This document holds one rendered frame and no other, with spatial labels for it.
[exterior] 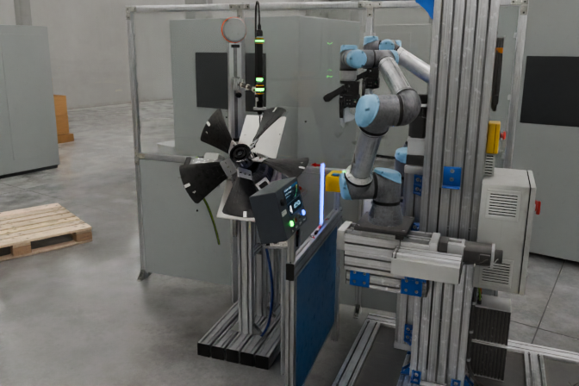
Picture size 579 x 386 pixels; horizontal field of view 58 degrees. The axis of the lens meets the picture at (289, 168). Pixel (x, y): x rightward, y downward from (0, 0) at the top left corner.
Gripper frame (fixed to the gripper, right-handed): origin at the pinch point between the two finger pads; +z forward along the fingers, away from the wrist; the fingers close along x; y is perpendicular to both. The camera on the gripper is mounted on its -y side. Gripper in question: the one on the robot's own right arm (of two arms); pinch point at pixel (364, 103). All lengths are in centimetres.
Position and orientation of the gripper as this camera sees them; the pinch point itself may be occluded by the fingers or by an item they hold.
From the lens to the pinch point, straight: 287.2
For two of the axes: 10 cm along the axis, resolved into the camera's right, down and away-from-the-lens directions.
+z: -0.1, 9.7, 2.2
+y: 9.5, 0.8, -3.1
